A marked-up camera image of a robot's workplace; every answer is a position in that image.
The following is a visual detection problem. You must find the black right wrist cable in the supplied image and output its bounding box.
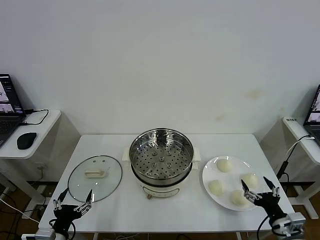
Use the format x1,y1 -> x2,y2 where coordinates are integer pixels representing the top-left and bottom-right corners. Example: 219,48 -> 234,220
257,215 -> 271,237

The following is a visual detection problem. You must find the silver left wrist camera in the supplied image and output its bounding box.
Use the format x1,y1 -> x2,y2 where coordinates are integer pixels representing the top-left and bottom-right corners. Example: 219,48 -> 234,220
21,228 -> 56,240

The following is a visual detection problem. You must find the open black laptop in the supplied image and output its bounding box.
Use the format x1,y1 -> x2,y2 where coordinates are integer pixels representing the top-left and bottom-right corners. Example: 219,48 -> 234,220
0,73 -> 27,148
302,84 -> 320,147

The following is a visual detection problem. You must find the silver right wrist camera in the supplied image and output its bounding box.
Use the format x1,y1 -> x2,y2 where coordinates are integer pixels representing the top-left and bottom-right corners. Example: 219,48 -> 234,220
287,211 -> 307,237

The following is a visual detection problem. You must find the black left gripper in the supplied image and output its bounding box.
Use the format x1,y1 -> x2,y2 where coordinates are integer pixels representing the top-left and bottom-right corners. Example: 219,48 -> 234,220
52,187 -> 94,233

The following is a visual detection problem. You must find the round glass pot lid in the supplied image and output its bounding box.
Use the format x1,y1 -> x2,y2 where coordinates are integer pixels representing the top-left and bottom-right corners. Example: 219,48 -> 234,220
67,154 -> 123,203

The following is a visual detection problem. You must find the cream electric cooker base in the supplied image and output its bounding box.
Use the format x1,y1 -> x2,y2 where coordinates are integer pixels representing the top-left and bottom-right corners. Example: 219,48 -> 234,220
121,146 -> 202,200

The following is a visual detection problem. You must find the black computer mouse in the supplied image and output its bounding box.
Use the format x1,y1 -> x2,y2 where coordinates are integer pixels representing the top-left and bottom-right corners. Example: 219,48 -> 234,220
16,131 -> 38,150

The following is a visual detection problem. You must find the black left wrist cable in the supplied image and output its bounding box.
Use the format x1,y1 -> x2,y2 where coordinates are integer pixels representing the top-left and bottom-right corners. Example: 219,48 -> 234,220
48,218 -> 77,238

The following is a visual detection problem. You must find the white and black charger cable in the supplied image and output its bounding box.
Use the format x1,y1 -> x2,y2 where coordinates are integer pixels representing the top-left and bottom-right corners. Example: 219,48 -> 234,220
276,134 -> 316,186

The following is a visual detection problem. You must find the white floor cable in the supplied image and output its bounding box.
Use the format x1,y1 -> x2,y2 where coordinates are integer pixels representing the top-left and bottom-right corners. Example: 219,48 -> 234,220
0,196 -> 42,223

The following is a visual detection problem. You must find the white steamed baozi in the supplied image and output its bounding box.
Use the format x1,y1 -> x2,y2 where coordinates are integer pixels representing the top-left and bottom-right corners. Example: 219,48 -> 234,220
208,179 -> 225,196
216,159 -> 233,173
240,172 -> 259,189
229,189 -> 251,208

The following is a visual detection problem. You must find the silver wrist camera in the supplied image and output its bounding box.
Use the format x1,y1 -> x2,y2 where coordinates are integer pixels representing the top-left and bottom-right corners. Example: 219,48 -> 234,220
21,228 -> 56,240
287,211 -> 307,237

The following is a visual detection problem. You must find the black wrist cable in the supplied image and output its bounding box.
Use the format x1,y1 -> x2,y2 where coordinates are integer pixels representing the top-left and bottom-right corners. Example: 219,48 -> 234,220
257,215 -> 271,237
48,218 -> 77,238

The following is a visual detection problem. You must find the black laptop cable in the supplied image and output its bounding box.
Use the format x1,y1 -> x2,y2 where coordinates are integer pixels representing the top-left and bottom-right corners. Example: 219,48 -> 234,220
21,108 -> 50,126

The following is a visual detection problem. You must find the perforated steel steamer basket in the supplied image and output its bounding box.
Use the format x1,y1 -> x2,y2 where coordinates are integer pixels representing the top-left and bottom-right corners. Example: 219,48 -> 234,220
129,127 -> 195,181

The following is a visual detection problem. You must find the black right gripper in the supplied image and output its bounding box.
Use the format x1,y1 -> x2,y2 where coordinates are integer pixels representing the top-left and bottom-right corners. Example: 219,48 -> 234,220
240,176 -> 288,222

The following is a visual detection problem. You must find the round white plate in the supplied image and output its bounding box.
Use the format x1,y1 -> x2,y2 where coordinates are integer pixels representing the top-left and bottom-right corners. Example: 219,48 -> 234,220
201,155 -> 265,212

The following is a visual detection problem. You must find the white side desk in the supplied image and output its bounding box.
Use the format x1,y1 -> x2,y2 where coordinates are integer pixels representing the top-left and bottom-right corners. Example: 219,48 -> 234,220
282,116 -> 320,221
0,109 -> 62,220

